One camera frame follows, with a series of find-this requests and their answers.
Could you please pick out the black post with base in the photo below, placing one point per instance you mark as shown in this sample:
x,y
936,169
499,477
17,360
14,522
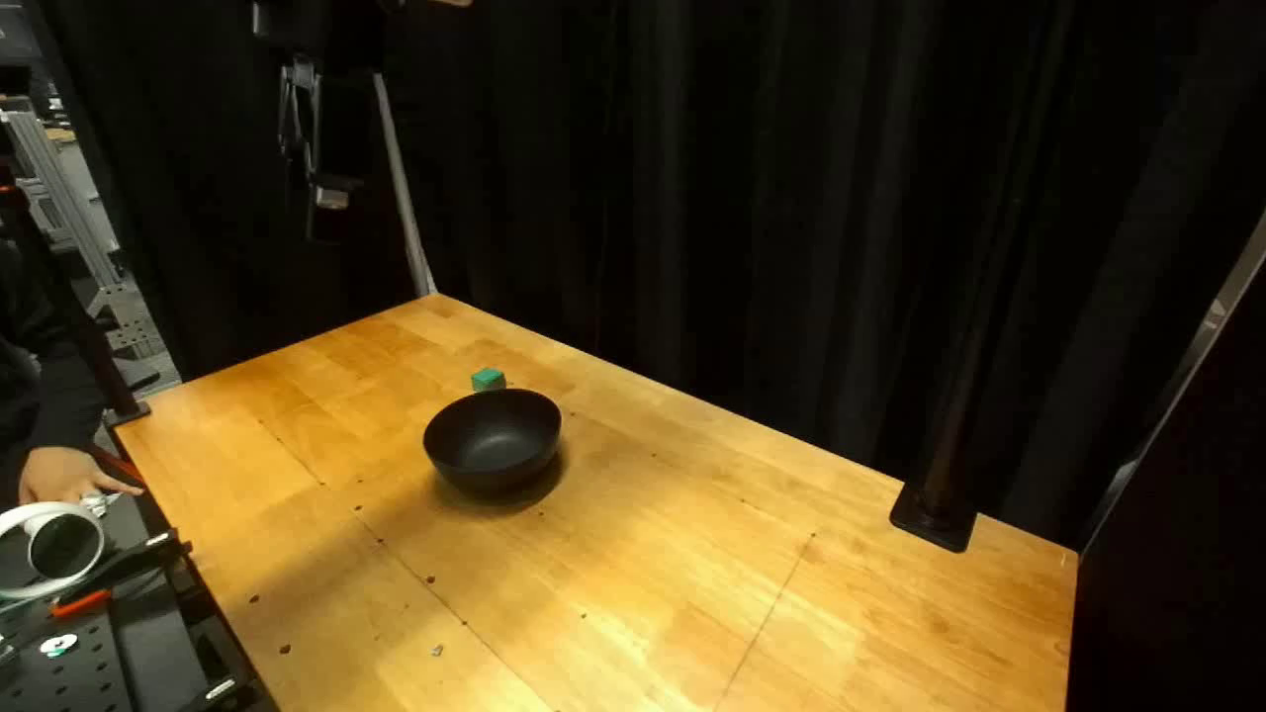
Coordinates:
x,y
939,509

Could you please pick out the black perforated mounting board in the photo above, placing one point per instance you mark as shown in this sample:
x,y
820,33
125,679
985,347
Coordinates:
x,y
130,646

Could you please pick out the grey metal shelf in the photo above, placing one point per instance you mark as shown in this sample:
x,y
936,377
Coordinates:
x,y
79,223

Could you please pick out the black side panel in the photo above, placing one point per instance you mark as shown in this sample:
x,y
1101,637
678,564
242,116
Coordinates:
x,y
1172,555

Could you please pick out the black bowl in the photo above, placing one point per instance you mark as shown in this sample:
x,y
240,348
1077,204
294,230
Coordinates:
x,y
494,441

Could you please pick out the black curtain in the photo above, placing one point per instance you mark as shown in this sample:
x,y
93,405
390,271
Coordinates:
x,y
736,198

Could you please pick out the person's hand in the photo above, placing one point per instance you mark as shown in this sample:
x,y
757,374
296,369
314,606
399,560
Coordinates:
x,y
66,473

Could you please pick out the green cube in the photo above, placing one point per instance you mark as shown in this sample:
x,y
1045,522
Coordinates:
x,y
488,377

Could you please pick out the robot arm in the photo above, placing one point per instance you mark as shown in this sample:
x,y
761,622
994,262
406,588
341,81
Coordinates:
x,y
320,33

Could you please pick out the dark sleeved forearm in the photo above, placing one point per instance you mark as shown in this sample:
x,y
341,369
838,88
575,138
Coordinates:
x,y
19,398

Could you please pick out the white metal pole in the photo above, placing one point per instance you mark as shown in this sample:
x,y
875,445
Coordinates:
x,y
406,198

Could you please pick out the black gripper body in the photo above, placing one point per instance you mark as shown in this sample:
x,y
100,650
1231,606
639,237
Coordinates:
x,y
336,142

